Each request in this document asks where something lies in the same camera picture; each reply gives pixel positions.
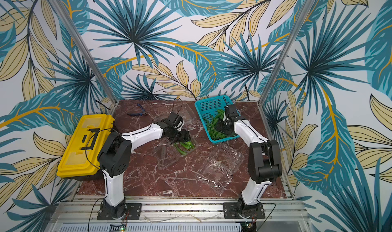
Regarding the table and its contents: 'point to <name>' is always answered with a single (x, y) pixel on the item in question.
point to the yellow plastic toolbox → (80, 161)
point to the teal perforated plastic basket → (211, 112)
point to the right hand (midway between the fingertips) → (218, 127)
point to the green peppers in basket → (212, 122)
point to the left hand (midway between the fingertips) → (186, 141)
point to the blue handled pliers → (143, 113)
